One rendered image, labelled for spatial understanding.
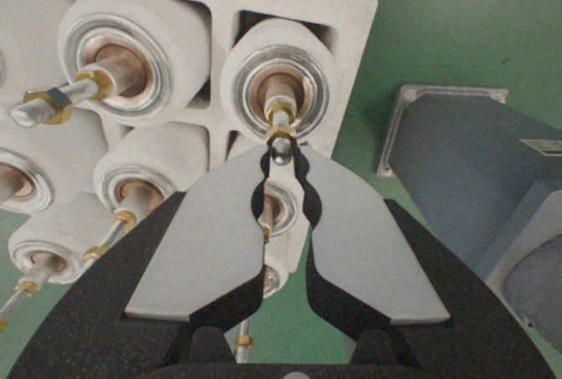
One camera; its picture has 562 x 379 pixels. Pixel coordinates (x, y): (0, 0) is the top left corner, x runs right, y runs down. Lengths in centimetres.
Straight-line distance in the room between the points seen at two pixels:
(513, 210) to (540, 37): 36
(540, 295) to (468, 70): 36
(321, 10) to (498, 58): 37
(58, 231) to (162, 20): 26
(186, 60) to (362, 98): 34
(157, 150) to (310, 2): 19
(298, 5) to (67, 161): 26
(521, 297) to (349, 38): 28
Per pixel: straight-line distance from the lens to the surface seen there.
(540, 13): 60
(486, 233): 35
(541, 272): 32
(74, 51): 25
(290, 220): 28
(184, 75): 22
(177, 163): 27
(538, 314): 34
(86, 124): 36
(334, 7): 28
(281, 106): 17
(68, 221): 40
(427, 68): 52
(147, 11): 22
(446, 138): 41
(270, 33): 21
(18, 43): 28
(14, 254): 43
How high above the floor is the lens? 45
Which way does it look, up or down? 57 degrees down
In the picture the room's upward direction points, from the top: 179 degrees clockwise
